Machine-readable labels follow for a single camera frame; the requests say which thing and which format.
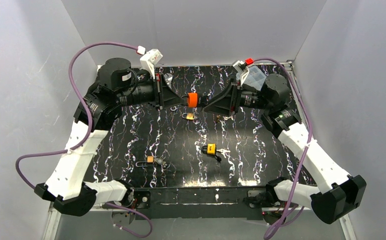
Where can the long shackle orange padlock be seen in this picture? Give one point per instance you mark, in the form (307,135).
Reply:
(143,164)

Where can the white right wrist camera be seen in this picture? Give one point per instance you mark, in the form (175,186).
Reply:
(242,67)

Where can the yellow padlock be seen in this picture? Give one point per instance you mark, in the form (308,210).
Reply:
(211,151)

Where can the clear plastic screw box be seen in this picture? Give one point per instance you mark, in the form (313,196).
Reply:
(255,79)

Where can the orange black padlock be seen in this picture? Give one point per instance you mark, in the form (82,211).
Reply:
(195,100)

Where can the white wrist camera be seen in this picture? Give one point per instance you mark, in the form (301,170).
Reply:
(242,67)
(149,59)

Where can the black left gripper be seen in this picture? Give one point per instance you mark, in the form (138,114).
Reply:
(159,91)

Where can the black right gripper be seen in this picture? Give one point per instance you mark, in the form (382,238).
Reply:
(235,99)

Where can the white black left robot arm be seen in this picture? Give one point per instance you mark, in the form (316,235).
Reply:
(116,86)

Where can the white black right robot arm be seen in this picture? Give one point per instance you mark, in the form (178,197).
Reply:
(336,192)

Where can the small brass padlock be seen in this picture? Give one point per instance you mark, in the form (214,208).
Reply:
(189,116)

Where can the silver keys on ring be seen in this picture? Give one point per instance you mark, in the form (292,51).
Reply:
(223,151)

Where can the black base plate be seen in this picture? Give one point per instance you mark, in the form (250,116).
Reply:
(202,202)

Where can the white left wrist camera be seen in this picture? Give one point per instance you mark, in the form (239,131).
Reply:
(149,59)

